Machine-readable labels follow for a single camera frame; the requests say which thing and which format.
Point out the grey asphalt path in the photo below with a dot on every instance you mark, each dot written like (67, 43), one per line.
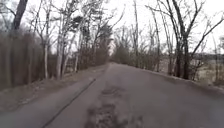
(150, 100)

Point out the row of bare trees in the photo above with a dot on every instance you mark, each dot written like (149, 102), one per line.
(185, 56)
(59, 56)

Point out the leaf-strewn earth verge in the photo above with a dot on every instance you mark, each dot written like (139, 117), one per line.
(33, 89)

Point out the pale earth verge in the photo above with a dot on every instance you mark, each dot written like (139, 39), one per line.
(200, 86)

